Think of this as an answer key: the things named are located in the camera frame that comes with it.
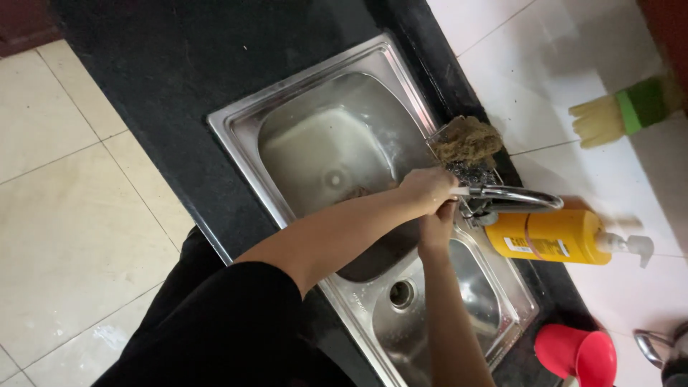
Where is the person's right hand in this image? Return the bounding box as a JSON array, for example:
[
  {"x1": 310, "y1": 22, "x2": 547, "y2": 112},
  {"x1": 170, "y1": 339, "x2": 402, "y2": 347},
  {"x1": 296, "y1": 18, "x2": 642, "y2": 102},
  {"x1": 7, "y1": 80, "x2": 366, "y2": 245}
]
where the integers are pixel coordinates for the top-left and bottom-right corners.
[{"x1": 417, "y1": 200, "x2": 459, "y2": 254}]

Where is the person's left hand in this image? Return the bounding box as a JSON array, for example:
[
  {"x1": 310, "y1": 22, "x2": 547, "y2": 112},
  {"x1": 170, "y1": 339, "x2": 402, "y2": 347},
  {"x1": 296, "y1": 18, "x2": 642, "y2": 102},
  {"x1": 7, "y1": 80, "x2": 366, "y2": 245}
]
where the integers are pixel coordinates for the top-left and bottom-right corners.
[{"x1": 399, "y1": 167, "x2": 461, "y2": 216}]

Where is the steel wool scourer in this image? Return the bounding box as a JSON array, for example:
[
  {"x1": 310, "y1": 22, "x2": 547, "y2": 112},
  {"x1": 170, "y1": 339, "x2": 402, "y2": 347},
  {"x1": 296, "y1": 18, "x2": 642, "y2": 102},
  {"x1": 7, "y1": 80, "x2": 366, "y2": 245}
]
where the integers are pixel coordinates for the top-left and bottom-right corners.
[{"x1": 447, "y1": 161, "x2": 498, "y2": 187}]

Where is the brown fibre scrubber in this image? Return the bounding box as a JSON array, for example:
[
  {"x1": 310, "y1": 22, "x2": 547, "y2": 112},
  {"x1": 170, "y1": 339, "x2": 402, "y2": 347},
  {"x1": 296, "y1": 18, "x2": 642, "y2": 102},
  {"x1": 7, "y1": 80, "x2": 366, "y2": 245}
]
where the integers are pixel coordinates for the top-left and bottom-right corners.
[{"x1": 433, "y1": 115, "x2": 504, "y2": 168}]

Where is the chrome sink faucet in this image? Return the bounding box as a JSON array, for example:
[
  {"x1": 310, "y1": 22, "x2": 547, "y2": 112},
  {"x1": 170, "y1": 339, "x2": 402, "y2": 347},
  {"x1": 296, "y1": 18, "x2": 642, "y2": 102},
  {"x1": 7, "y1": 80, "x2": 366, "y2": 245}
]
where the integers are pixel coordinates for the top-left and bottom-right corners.
[{"x1": 450, "y1": 184, "x2": 564, "y2": 229}]

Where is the stainless steel double sink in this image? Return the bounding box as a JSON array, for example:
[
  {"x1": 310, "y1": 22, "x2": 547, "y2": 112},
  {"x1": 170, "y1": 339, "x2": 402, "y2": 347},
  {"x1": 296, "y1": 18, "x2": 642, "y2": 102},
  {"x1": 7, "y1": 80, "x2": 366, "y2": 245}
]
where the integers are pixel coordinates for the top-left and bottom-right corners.
[{"x1": 207, "y1": 32, "x2": 540, "y2": 387}]

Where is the yellow pump soap bottle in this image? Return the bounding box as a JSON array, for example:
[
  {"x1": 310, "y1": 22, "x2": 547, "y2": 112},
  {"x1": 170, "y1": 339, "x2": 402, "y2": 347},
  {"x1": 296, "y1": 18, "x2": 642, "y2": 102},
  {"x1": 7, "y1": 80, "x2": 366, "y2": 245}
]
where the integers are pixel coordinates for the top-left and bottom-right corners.
[{"x1": 484, "y1": 209, "x2": 655, "y2": 269}]

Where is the green brush with pale bristles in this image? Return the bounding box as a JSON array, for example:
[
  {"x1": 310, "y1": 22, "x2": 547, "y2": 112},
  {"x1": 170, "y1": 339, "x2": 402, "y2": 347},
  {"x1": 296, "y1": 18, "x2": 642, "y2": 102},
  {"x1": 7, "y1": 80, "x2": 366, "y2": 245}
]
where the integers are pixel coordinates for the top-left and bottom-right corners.
[{"x1": 568, "y1": 76, "x2": 670, "y2": 149}]

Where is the red plastic cup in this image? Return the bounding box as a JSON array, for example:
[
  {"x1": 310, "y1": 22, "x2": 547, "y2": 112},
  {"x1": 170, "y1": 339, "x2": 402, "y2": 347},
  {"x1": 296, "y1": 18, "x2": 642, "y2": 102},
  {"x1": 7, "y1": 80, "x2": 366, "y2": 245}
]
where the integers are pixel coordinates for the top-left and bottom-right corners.
[{"x1": 534, "y1": 324, "x2": 618, "y2": 387}]

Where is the person's black clothing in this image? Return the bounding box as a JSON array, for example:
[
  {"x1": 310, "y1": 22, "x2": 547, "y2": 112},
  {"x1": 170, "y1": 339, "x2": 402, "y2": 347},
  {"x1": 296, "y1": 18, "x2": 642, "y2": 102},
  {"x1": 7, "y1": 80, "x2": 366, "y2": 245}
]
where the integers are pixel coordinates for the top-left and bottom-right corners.
[{"x1": 91, "y1": 226, "x2": 358, "y2": 387}]

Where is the dark brown wooden door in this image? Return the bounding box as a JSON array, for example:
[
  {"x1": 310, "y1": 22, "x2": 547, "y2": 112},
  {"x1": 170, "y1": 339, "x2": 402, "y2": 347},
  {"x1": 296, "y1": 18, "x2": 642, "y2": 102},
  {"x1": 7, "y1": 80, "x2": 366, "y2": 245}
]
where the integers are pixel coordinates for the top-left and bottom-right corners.
[{"x1": 0, "y1": 0, "x2": 64, "y2": 58}]

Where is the wire sponge basket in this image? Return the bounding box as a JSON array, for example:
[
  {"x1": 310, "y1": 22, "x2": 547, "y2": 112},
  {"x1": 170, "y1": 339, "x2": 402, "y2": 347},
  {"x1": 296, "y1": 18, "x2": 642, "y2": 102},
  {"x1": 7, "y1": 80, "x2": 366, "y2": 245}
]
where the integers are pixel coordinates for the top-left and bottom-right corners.
[{"x1": 426, "y1": 119, "x2": 505, "y2": 189}]

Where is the metal pot with handle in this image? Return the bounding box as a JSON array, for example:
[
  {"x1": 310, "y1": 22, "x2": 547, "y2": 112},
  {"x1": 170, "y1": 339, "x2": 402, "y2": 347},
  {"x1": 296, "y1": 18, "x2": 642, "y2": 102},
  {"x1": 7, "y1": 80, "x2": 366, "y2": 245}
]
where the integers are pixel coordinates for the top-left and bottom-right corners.
[{"x1": 633, "y1": 321, "x2": 688, "y2": 387}]

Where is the red-brown wooden frame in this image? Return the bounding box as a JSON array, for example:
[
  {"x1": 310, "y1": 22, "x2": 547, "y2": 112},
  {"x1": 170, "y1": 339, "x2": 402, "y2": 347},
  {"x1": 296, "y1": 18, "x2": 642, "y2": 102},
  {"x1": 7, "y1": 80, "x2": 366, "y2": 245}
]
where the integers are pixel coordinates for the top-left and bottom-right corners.
[{"x1": 636, "y1": 0, "x2": 688, "y2": 92}]

